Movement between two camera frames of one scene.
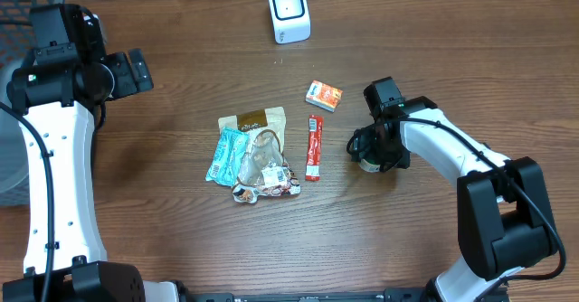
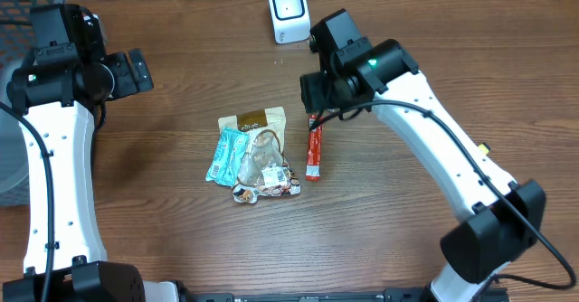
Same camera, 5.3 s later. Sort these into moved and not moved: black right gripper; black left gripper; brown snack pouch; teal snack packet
Moved: black right gripper
Not moved: black left gripper; teal snack packet; brown snack pouch
